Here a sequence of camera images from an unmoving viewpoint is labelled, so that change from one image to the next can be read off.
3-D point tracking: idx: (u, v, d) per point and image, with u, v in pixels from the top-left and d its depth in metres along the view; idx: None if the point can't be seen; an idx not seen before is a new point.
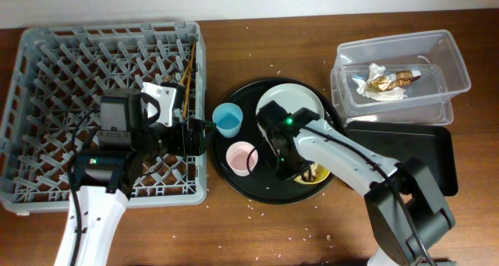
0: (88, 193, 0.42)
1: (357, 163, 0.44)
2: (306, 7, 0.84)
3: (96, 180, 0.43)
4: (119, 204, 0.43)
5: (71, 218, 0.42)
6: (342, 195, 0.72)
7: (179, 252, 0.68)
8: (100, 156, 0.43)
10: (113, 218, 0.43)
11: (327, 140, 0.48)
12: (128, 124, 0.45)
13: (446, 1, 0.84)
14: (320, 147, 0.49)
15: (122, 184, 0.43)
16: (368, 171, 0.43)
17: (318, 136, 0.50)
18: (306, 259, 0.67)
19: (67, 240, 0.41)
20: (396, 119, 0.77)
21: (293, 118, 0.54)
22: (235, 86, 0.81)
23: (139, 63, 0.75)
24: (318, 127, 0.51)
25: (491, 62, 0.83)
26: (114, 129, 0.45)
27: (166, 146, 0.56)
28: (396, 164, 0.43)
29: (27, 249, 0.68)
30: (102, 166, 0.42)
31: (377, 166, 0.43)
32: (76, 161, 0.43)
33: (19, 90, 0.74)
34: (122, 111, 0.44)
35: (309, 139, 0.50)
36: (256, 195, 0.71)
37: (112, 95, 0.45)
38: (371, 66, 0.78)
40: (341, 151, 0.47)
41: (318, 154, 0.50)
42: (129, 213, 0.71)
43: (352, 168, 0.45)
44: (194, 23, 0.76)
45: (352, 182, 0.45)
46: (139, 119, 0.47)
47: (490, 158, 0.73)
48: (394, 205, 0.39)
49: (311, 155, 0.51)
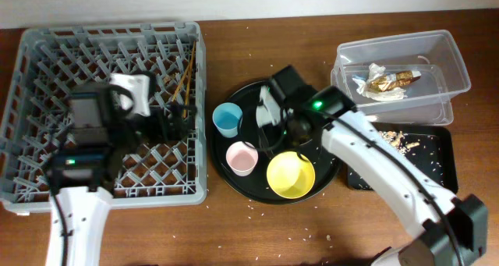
0: (69, 196, 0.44)
1: (407, 190, 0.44)
2: (305, 7, 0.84)
3: (75, 179, 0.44)
4: (102, 202, 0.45)
5: (54, 223, 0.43)
6: (342, 195, 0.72)
7: (180, 252, 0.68)
8: (76, 156, 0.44)
10: (97, 217, 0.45)
11: (369, 147, 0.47)
12: (104, 120, 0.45)
13: (446, 1, 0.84)
14: (366, 155, 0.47)
15: (104, 180, 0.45)
16: (419, 201, 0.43)
17: (359, 140, 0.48)
18: (306, 259, 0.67)
19: (54, 244, 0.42)
20: (396, 120, 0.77)
21: (321, 102, 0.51)
22: (235, 86, 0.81)
23: (139, 63, 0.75)
24: (359, 125, 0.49)
25: (491, 62, 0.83)
26: (88, 126, 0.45)
27: (146, 136, 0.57)
28: (452, 199, 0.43)
29: (27, 249, 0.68)
30: (81, 165, 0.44)
31: (432, 199, 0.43)
32: (54, 164, 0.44)
33: (19, 90, 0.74)
34: (95, 108, 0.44)
35: (348, 141, 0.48)
36: (256, 195, 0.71)
37: (83, 90, 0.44)
38: (371, 66, 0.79)
40: (389, 169, 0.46)
41: (355, 157, 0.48)
42: (129, 213, 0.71)
43: (402, 194, 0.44)
44: (194, 23, 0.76)
45: (396, 204, 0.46)
46: (114, 112, 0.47)
47: (490, 157, 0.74)
48: (437, 244, 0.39)
49: (339, 151, 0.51)
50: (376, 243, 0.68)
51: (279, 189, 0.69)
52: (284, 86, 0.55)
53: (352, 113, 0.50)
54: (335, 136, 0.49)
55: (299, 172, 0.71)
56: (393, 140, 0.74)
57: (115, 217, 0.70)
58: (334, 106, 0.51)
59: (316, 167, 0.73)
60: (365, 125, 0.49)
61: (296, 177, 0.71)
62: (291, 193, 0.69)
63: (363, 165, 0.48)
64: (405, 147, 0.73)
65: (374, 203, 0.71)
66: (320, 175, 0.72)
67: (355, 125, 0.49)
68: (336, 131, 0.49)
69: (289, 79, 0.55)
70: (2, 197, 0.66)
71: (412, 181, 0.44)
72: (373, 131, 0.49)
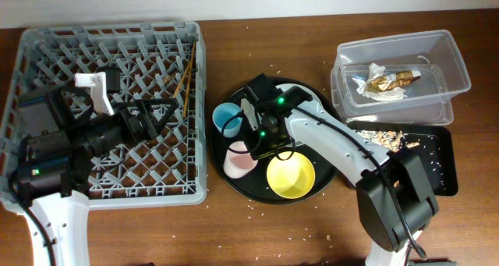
0: (42, 206, 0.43)
1: (348, 150, 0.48)
2: (305, 7, 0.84)
3: (45, 188, 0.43)
4: (78, 204, 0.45)
5: (35, 235, 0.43)
6: (342, 195, 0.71)
7: (180, 252, 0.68)
8: (40, 164, 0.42)
10: (76, 218, 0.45)
11: (320, 123, 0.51)
12: (58, 123, 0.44)
13: (446, 1, 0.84)
14: (314, 129, 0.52)
15: (76, 184, 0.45)
16: (359, 157, 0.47)
17: (310, 119, 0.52)
18: (306, 259, 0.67)
19: (40, 254, 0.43)
20: (396, 120, 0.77)
21: (284, 97, 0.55)
22: (235, 86, 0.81)
23: (139, 63, 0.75)
24: (311, 109, 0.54)
25: (491, 61, 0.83)
26: (44, 133, 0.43)
27: (119, 138, 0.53)
28: (388, 152, 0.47)
29: (28, 248, 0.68)
30: (45, 173, 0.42)
31: (369, 153, 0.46)
32: (18, 177, 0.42)
33: (19, 90, 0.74)
34: (45, 111, 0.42)
35: (301, 119, 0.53)
36: (256, 195, 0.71)
37: (29, 96, 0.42)
38: (371, 66, 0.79)
40: (335, 137, 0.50)
41: (305, 132, 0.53)
42: (129, 213, 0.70)
43: (345, 154, 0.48)
44: (194, 23, 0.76)
45: (343, 167, 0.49)
46: (67, 115, 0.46)
47: (490, 157, 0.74)
48: (374, 189, 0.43)
49: (298, 135, 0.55)
50: None
51: (279, 189, 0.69)
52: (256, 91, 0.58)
53: (307, 102, 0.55)
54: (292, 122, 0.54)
55: (299, 171, 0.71)
56: (393, 140, 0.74)
57: (115, 217, 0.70)
58: (297, 103, 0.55)
59: (316, 167, 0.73)
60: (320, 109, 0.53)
61: (295, 177, 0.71)
62: (291, 193, 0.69)
63: (313, 136, 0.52)
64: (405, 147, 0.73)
65: None
66: (320, 174, 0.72)
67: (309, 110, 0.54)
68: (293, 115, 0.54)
69: (258, 87, 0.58)
70: (2, 197, 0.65)
71: (354, 143, 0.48)
72: (324, 113, 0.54)
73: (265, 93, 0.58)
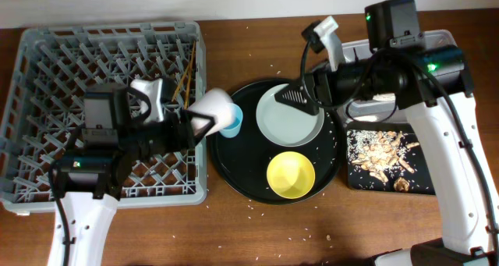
0: (72, 200, 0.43)
1: (475, 207, 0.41)
2: (304, 7, 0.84)
3: (80, 186, 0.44)
4: (107, 208, 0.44)
5: (58, 228, 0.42)
6: (342, 195, 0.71)
7: (179, 252, 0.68)
8: (83, 158, 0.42)
10: (101, 223, 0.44)
11: (462, 148, 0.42)
12: (115, 122, 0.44)
13: (447, 1, 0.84)
14: (462, 154, 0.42)
15: (111, 186, 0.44)
16: (484, 221, 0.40)
17: (454, 136, 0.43)
18: (306, 259, 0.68)
19: (56, 250, 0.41)
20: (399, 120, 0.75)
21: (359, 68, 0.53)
22: (235, 86, 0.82)
23: (139, 63, 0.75)
24: (463, 121, 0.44)
25: (490, 62, 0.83)
26: (98, 127, 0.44)
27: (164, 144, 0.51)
28: None
29: (29, 249, 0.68)
30: (86, 168, 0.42)
31: (496, 228, 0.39)
32: (60, 164, 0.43)
33: (19, 91, 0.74)
34: (105, 108, 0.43)
35: (440, 128, 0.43)
36: (256, 195, 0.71)
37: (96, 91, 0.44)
38: None
40: (472, 175, 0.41)
41: (448, 148, 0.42)
42: (129, 212, 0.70)
43: (468, 207, 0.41)
44: (194, 23, 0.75)
45: (447, 209, 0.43)
46: (125, 115, 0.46)
47: (490, 157, 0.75)
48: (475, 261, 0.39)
49: (425, 133, 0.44)
50: (376, 243, 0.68)
51: (279, 189, 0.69)
52: (395, 22, 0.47)
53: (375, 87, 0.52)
54: (432, 113, 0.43)
55: (299, 171, 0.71)
56: (393, 140, 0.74)
57: (115, 218, 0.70)
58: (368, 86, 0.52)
59: (316, 167, 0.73)
60: (468, 117, 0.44)
61: (296, 176, 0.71)
62: (290, 193, 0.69)
63: (446, 157, 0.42)
64: (405, 147, 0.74)
65: (375, 202, 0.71)
66: (320, 174, 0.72)
67: (460, 112, 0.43)
68: (438, 109, 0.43)
69: (401, 15, 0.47)
70: (3, 197, 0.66)
71: (487, 199, 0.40)
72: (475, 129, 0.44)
73: (406, 29, 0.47)
